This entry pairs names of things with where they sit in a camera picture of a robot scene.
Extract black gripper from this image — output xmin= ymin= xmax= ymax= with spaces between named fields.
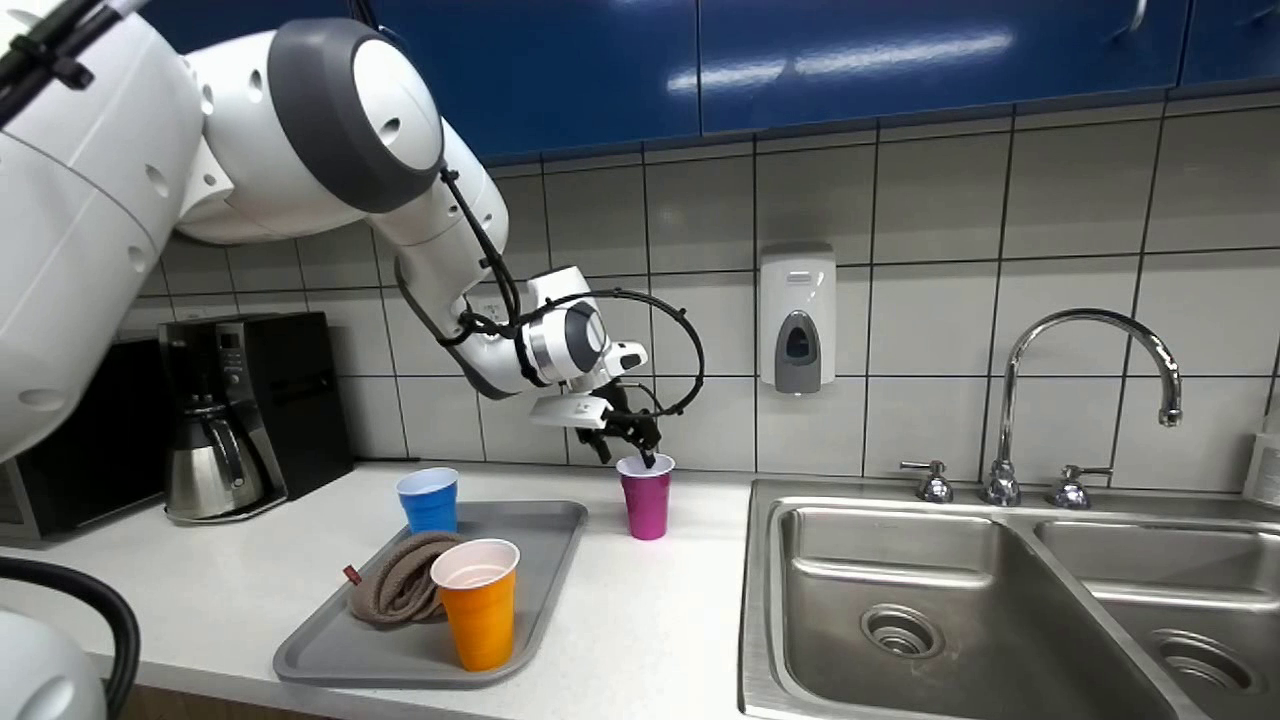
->
xmin=593 ymin=397 xmax=670 ymax=473

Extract mauve plastic cup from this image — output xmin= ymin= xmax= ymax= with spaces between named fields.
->
xmin=612 ymin=450 xmax=679 ymax=544

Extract orange plastic cup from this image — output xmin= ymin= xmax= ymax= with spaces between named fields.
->
xmin=428 ymin=535 xmax=526 ymax=675

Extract gray plastic tray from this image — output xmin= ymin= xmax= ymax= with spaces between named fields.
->
xmin=271 ymin=495 xmax=593 ymax=691

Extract blue plastic cup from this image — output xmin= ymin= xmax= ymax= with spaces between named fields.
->
xmin=396 ymin=464 xmax=466 ymax=539

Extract stainless steel double sink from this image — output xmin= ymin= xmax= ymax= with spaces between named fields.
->
xmin=737 ymin=475 xmax=1280 ymax=720

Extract brown crumpled cloth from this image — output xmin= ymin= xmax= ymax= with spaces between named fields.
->
xmin=340 ymin=532 xmax=466 ymax=634

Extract black coffee maker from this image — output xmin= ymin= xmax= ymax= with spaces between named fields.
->
xmin=156 ymin=307 xmax=361 ymax=530

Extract chrome gooseneck faucet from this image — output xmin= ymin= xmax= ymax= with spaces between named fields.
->
xmin=984 ymin=305 xmax=1187 ymax=507

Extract stainless steel coffee carafe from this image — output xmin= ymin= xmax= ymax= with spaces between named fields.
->
xmin=165 ymin=397 xmax=271 ymax=530

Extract blue upper cabinets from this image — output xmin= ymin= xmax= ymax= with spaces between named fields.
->
xmin=134 ymin=0 xmax=1280 ymax=171

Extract wooden lower cabinets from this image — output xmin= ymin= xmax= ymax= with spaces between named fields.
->
xmin=115 ymin=681 xmax=318 ymax=720

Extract black microwave oven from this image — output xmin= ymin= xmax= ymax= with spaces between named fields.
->
xmin=0 ymin=338 xmax=178 ymax=553

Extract translucent soap bottle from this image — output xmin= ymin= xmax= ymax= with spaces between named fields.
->
xmin=1242 ymin=380 xmax=1280 ymax=513

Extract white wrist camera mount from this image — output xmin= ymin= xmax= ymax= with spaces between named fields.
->
xmin=526 ymin=389 xmax=622 ymax=435

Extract white wall soap dispenser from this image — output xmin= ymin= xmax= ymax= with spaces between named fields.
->
xmin=754 ymin=250 xmax=844 ymax=400

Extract chrome faucet handle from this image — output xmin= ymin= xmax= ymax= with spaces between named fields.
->
xmin=1047 ymin=459 xmax=1115 ymax=513
xmin=898 ymin=459 xmax=961 ymax=507

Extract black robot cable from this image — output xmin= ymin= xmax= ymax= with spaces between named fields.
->
xmin=0 ymin=0 xmax=708 ymax=720

